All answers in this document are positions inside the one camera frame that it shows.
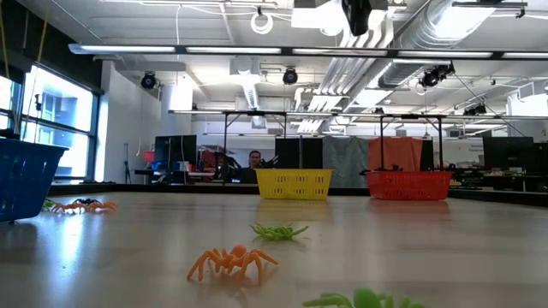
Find black panel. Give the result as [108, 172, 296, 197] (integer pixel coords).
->
[274, 136, 325, 170]

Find black rig frame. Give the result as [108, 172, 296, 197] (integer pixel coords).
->
[376, 113, 449, 172]
[167, 109, 289, 186]

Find yellow plastic basket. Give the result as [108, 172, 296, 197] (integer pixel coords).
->
[255, 168, 334, 201]

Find blue plastic basket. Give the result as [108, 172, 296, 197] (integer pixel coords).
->
[0, 136, 70, 224]

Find white ceiling fixture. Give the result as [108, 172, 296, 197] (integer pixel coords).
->
[290, 0, 395, 49]

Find grey curtain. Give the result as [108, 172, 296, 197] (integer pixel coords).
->
[322, 135, 370, 189]

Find orange plastic spider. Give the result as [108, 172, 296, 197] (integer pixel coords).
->
[84, 200, 119, 213]
[50, 202, 89, 215]
[186, 244, 280, 287]

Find red plastic basket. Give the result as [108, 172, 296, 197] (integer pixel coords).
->
[365, 169, 454, 202]

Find thin black stand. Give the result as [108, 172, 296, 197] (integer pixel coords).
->
[122, 143, 132, 185]

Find black monitor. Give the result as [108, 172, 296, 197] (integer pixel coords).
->
[482, 136, 536, 171]
[153, 134, 199, 173]

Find orange cloth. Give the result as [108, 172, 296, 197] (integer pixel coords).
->
[367, 136, 425, 173]

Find large window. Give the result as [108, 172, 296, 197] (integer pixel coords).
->
[16, 63, 102, 183]

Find person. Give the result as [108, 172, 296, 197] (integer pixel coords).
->
[238, 149, 263, 185]

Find white cable coil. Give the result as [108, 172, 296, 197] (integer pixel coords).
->
[250, 11, 275, 36]

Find black ceiling spotlight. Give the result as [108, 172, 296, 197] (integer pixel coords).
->
[282, 67, 300, 86]
[140, 71, 158, 91]

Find silver ventilation duct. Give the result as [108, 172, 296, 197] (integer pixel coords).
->
[361, 0, 497, 89]

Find long LED light bar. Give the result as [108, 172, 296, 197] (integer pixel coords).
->
[68, 42, 548, 61]

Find black spotlight cluster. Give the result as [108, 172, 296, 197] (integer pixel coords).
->
[418, 62, 456, 90]

